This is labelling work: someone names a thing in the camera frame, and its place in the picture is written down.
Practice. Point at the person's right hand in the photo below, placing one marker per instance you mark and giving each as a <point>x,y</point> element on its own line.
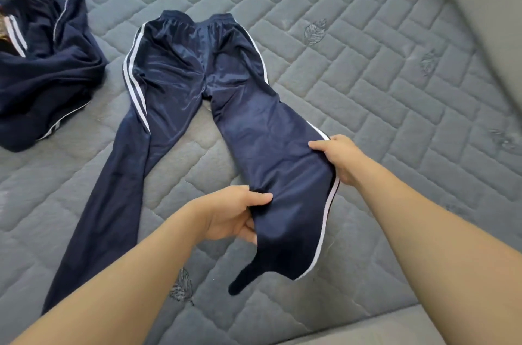
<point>344,157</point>

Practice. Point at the person's left hand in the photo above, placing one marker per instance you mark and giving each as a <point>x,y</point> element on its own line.
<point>224,214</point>

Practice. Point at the shiny navy track pants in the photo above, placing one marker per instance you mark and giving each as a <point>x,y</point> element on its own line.
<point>236,112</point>

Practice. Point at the matte navy track pants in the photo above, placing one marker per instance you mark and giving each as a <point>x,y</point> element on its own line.
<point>41,71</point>

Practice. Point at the person's right forearm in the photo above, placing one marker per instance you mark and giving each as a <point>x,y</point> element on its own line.
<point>448,251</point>

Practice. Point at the person's left forearm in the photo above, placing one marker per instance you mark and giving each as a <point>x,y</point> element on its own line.
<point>114,292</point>

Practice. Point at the grey quilted mattress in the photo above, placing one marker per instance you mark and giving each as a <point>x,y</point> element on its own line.
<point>367,47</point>

